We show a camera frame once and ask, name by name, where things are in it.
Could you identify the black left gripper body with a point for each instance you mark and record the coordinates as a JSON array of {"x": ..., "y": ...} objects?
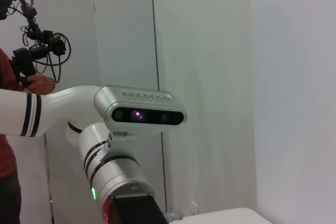
[{"x": 134, "y": 211}]

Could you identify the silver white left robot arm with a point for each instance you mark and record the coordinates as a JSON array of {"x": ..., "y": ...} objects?
[{"x": 65, "y": 98}]

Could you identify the operator hand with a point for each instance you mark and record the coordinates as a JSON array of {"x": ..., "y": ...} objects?
[{"x": 40, "y": 85}]

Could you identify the silver left connector plug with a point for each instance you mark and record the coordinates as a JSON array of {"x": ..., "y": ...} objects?
[{"x": 173, "y": 215}]

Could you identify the person in red shirt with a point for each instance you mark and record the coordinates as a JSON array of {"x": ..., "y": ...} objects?
[{"x": 6, "y": 155}]

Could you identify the white partition panel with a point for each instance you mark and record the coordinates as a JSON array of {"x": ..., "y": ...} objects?
[{"x": 126, "y": 37}]

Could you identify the white wall socket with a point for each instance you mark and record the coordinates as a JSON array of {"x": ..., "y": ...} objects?
[{"x": 194, "y": 208}]

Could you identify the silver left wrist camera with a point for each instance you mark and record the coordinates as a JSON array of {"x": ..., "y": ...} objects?
[{"x": 141, "y": 98}]

